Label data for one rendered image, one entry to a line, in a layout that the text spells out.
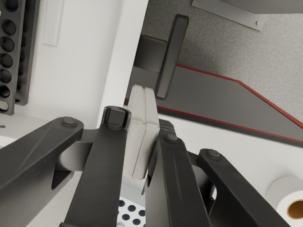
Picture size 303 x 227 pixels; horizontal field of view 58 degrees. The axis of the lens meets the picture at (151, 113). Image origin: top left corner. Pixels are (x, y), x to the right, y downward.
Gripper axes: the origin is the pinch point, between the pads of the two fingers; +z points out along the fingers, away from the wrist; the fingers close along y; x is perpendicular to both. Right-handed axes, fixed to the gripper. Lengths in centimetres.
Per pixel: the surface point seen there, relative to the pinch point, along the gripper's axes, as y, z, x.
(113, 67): -2.4, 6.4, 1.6
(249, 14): 39, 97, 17
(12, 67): -11.1, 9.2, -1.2
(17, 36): -11.0, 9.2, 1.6
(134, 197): 4.3, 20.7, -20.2
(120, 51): -2.2, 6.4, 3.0
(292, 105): 73, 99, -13
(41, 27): -11.2, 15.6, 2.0
